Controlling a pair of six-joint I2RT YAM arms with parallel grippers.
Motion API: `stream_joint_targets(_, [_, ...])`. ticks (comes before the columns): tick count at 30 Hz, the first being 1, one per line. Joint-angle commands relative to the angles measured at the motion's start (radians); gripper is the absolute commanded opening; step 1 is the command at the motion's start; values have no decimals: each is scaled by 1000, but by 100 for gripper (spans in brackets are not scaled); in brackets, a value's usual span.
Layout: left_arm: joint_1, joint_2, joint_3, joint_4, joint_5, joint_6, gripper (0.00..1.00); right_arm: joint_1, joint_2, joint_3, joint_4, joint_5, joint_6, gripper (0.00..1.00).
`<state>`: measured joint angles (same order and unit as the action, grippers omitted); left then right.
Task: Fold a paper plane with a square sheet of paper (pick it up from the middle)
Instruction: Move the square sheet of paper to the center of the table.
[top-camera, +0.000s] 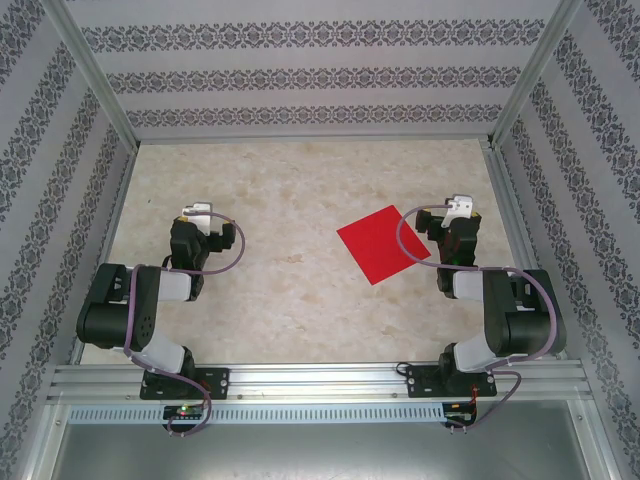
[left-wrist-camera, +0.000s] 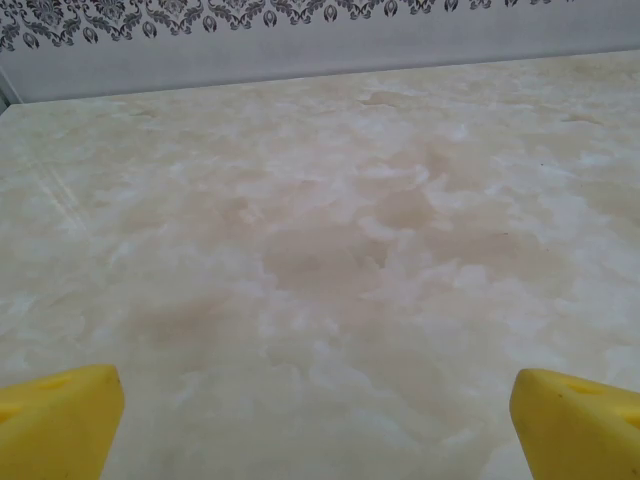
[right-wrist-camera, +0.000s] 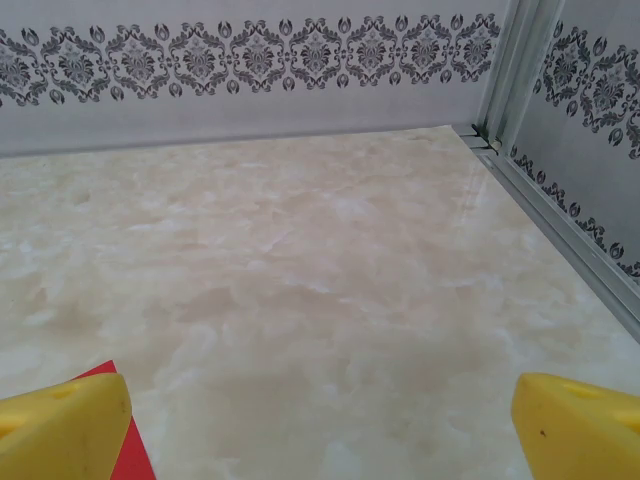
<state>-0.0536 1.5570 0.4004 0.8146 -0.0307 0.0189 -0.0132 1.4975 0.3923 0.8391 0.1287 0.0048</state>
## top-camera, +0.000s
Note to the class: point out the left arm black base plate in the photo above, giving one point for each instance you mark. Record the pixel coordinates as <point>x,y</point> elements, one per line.
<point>217,382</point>

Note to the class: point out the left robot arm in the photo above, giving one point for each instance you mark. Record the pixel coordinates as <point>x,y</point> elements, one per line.
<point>115,320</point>

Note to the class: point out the grey metal sheet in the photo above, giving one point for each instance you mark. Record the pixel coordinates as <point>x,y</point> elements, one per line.
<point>320,452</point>

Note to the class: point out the aluminium frame post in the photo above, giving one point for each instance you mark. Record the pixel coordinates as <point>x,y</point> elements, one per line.
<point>531,80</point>
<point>96,80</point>

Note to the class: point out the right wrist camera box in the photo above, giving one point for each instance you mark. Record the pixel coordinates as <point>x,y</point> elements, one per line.
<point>457,210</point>

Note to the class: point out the red paper sheet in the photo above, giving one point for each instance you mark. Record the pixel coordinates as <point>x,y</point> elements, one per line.
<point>377,245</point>

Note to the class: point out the aluminium frame cross beam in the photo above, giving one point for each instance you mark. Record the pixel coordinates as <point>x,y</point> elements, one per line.
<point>315,139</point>

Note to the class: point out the aluminium mounting rail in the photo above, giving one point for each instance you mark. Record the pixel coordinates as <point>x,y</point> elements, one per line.
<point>320,382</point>

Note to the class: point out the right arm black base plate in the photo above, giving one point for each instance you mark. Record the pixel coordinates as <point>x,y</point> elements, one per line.
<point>420,382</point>

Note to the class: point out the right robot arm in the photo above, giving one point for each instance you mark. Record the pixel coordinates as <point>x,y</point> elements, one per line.
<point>530,320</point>

